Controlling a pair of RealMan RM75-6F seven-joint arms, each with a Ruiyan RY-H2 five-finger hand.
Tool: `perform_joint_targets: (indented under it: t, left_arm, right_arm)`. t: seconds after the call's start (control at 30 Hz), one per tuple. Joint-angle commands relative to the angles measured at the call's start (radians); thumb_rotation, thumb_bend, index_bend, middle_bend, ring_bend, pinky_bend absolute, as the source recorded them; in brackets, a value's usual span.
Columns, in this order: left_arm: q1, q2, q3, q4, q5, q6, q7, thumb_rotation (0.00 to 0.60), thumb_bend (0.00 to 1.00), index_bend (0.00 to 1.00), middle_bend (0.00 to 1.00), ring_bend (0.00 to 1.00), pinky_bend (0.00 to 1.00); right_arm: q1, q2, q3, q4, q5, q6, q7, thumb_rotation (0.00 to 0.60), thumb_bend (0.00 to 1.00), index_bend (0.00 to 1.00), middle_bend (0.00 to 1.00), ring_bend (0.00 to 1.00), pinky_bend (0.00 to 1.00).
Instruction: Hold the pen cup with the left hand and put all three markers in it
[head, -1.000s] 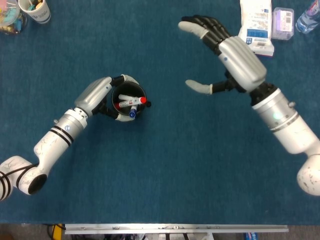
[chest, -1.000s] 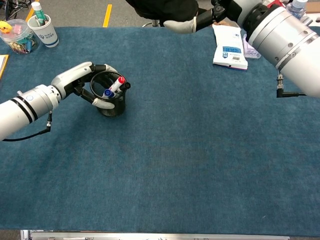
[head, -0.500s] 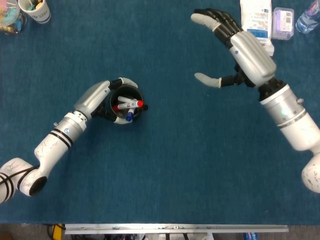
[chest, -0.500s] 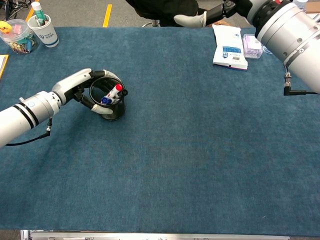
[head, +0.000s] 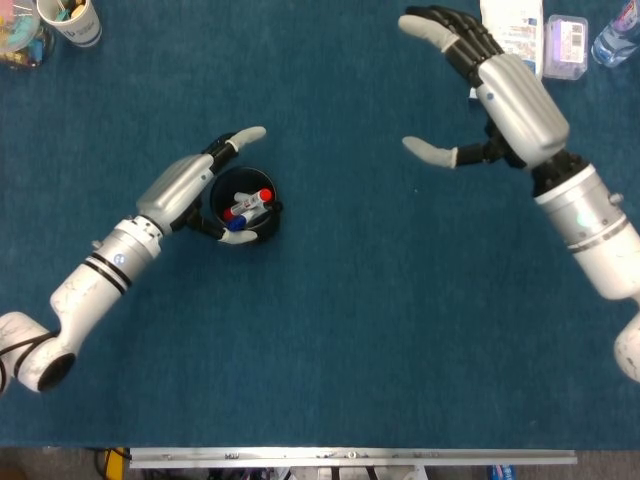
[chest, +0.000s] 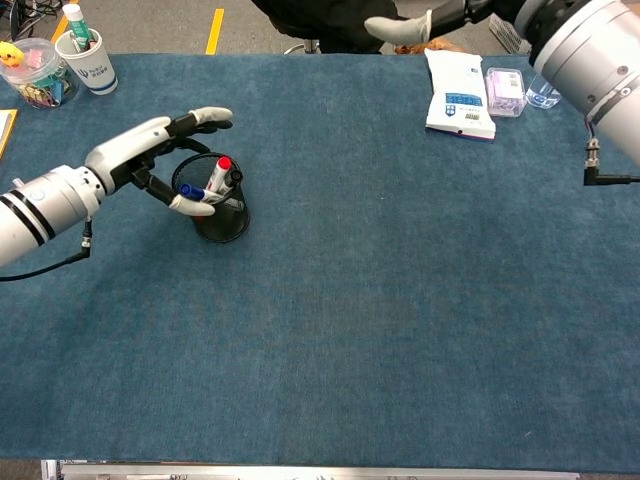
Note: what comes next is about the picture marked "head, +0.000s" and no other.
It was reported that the small clear plastic box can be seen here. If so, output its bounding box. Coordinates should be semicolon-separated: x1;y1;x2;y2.
542;14;590;81

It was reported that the clear water bottle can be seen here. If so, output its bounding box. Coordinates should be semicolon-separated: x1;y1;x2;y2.
591;0;640;68

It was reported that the red-capped whiteboard marker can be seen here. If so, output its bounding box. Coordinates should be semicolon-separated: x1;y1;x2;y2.
222;187;276;222

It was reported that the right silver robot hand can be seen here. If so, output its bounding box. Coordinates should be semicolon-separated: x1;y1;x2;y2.
397;4;571;171

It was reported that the clear jar of clips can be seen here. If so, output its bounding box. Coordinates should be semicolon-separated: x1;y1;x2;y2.
0;0;57;71

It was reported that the white paper cup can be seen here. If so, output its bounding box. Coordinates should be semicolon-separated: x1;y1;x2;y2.
36;0;104;49

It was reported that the white tissue pack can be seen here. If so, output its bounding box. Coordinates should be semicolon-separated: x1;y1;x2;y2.
468;0;546;101

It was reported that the black cylindrical cup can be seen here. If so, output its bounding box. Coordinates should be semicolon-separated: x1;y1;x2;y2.
209;166;284;246

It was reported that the blue-capped whiteboard marker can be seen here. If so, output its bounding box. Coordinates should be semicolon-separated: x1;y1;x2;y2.
227;209;266;233

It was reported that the yellow plastic block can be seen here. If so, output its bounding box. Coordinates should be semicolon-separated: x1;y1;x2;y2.
94;447;131;480

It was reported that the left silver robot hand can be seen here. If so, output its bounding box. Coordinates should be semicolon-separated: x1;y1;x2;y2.
135;125;268;246

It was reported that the blue felt table mat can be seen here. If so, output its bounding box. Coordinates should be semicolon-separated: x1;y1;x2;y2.
0;0;640;450

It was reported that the aluminium frame rail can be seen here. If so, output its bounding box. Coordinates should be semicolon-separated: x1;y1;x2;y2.
128;447;579;470

